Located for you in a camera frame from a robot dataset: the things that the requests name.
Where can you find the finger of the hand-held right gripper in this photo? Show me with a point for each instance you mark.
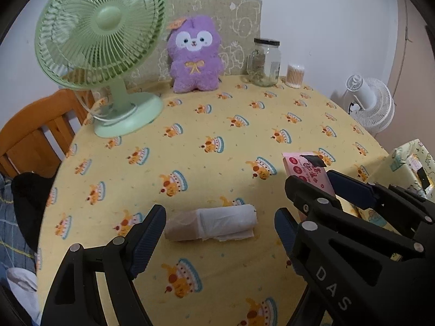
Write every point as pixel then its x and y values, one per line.
pixel 353 190
pixel 309 193

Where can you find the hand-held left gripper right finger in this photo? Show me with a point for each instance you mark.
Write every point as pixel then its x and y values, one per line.
pixel 285 231

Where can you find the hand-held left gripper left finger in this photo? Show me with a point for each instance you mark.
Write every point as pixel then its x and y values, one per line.
pixel 153 234

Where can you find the pink wet wipe packet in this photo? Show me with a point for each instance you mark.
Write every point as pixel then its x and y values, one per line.
pixel 299 164

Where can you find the cream printed fabric basket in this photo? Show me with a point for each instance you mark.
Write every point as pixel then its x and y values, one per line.
pixel 390 169

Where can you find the white plastic bag roll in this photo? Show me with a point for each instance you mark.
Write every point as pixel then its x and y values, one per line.
pixel 221 220

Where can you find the white standing fan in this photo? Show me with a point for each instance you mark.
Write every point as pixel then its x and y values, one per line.
pixel 373 105

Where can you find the cotton swab container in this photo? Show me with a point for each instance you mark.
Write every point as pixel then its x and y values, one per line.
pixel 295 76

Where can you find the black cloth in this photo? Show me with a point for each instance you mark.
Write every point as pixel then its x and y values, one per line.
pixel 30 203

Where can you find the yellow printed tablecloth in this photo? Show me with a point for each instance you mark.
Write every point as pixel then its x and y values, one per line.
pixel 204 119

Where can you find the glass jar with dark lid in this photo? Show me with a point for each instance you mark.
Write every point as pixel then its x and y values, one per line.
pixel 265 62

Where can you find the blue plaid blanket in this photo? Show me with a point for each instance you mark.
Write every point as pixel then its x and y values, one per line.
pixel 13 237

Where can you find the white cloth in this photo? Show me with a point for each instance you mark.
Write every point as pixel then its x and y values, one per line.
pixel 23 292

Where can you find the wooden chair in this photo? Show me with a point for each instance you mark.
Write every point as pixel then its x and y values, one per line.
pixel 30 132

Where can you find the pink door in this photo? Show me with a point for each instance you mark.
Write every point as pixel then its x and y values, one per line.
pixel 414 40

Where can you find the purple plush toy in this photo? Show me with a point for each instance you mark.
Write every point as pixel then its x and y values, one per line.
pixel 195 68

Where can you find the beige printed board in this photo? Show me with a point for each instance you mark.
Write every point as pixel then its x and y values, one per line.
pixel 238 17

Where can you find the green desk fan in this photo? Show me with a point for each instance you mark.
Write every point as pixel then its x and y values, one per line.
pixel 108 23

